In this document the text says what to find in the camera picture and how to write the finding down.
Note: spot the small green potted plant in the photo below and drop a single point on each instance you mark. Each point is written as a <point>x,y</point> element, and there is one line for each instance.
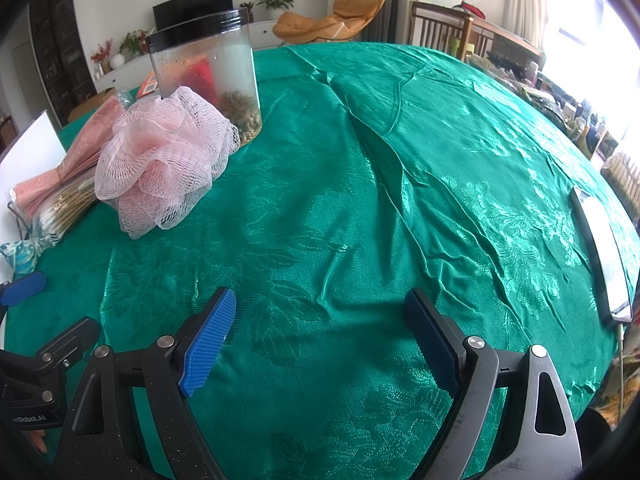
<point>246,10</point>

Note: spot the dark wooden crib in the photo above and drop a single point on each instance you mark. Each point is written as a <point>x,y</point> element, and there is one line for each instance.
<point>500,35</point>

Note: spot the white curtain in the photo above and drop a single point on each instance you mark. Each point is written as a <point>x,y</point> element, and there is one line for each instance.
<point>525,0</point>

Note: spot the clear jar black lid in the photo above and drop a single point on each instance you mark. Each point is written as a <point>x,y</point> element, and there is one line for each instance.
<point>225,70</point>

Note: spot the orange rocking chair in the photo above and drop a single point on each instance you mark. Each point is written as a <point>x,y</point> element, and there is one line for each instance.
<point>320,25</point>

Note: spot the black display cabinet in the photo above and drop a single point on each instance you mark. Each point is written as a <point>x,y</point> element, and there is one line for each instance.
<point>60,60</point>

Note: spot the white cardboard box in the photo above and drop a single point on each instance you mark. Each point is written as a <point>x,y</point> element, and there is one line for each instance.
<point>30,150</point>

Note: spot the orange book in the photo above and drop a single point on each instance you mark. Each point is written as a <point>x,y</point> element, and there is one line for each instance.
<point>149,85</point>

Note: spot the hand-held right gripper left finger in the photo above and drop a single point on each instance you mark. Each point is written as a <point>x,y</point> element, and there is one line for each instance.
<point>207,345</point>

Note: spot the cotton swab pack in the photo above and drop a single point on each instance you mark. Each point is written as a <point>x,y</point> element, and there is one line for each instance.
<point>60,212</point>

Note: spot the white round vase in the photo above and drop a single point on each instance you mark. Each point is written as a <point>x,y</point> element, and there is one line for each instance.
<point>117,61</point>

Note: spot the red cloth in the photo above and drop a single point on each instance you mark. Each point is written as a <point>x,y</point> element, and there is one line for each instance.
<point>472,10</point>

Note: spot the clear pack of beige sticks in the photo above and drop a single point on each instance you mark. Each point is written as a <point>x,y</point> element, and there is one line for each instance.
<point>625,180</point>

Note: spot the green satin tablecloth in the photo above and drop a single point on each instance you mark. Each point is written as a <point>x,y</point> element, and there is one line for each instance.
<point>350,235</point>

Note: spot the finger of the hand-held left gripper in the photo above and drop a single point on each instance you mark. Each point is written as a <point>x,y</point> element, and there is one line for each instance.
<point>22,287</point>
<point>75,335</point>

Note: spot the group of bottles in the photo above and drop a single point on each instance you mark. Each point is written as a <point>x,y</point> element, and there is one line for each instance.
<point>580,125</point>

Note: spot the pink mesh bath sponge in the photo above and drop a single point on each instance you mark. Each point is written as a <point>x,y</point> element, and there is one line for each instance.
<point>160,160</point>

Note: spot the bushy green potted plant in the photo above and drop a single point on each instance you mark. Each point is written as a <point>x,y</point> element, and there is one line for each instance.
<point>132,42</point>

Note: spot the brown cardboard box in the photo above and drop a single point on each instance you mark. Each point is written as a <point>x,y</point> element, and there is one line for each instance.
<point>92,102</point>

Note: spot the black television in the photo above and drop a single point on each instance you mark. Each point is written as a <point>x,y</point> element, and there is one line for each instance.
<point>190,7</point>

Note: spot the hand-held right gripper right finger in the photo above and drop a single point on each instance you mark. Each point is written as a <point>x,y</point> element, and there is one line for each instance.
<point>430,345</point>

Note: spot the person's left hand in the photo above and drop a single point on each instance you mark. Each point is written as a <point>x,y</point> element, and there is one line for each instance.
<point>39,441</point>

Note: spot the black smartphone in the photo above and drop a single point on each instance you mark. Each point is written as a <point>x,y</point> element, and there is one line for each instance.
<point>600,255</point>

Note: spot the red flowers in vase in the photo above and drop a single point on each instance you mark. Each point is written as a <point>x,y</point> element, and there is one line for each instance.
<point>102,52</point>

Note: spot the pink face mask pack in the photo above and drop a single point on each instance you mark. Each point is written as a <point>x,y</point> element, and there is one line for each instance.
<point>85,150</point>

